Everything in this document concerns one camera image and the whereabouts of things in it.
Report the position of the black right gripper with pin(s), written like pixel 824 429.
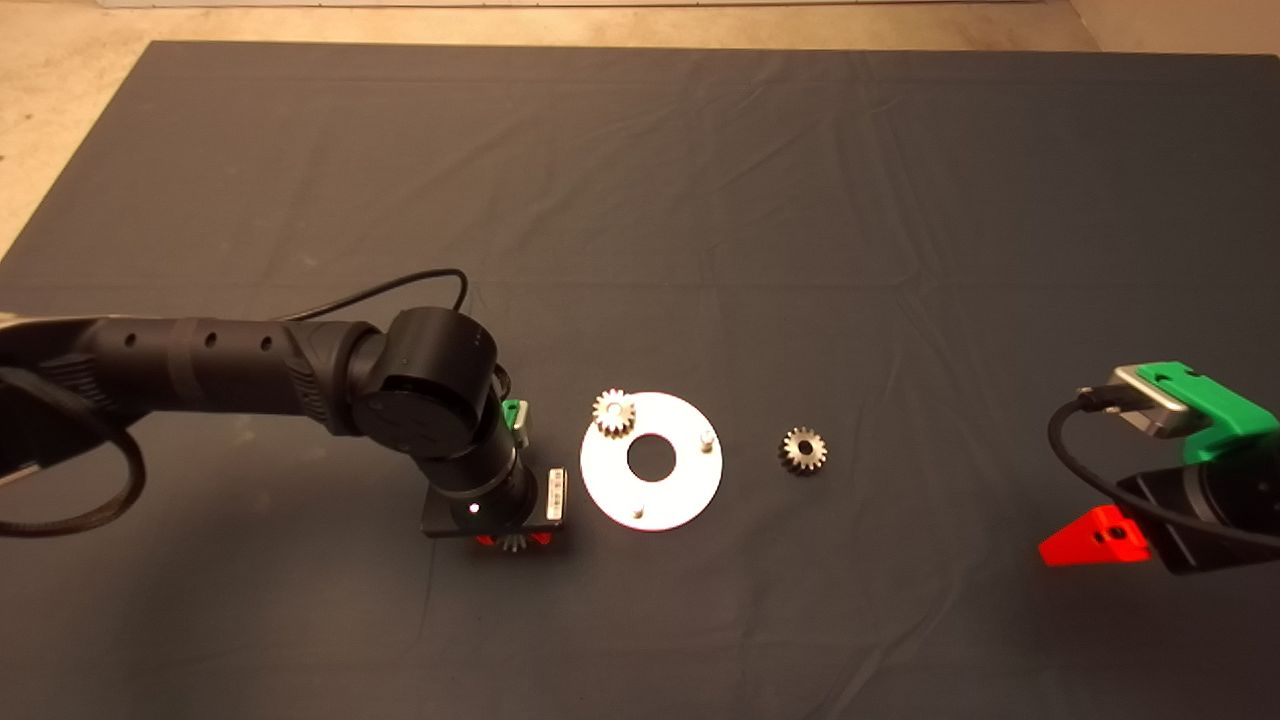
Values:
pixel 1190 550

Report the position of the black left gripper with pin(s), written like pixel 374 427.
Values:
pixel 553 497

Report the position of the small steel planetary gear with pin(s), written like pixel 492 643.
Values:
pixel 514 544
pixel 604 421
pixel 813 456

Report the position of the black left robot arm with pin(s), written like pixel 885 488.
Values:
pixel 420 390

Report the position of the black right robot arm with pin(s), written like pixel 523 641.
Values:
pixel 1240 495

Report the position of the round metal carrier plate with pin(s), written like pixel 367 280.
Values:
pixel 680 490

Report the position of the dark grey table cloth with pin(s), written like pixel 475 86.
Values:
pixel 850 200

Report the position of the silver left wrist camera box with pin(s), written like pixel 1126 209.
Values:
pixel 523 423

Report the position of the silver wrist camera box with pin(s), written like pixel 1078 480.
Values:
pixel 523 423
pixel 1155 405

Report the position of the green left camera mount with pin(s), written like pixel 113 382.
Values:
pixel 509 418

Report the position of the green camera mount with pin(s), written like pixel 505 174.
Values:
pixel 509 418
pixel 1240 415

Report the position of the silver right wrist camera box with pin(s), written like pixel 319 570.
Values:
pixel 1155 405

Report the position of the green right camera mount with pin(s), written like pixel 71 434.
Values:
pixel 1240 415

